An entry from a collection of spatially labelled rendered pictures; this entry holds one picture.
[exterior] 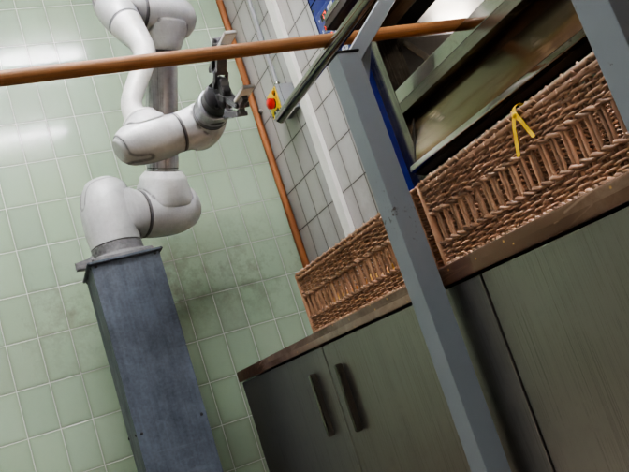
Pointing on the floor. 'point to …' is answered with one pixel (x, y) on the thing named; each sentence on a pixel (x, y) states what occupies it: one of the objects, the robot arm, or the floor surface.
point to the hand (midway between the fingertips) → (238, 61)
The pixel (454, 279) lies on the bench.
